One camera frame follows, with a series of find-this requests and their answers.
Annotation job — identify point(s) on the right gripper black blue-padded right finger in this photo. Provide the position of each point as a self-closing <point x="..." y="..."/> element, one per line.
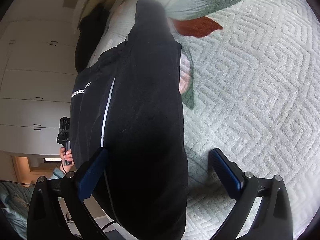
<point x="274" y="217"/>

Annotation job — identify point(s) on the black garment with white stripe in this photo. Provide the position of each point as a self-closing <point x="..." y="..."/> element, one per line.
<point x="129" y="103"/>

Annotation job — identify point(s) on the teal sleeve left forearm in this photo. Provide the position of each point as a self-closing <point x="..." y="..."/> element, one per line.
<point x="57" y="174"/>

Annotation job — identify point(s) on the dark folded clothing pile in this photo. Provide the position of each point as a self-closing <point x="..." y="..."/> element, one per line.
<point x="91" y="30"/>

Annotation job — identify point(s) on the person's left hand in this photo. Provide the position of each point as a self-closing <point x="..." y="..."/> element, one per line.
<point x="66" y="157"/>

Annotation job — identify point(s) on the white wardrobe cabinets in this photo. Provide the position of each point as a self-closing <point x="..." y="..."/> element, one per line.
<point x="37" y="78"/>

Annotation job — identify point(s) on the floral quilted bedspread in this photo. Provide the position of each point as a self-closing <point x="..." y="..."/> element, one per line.
<point x="250" y="88"/>

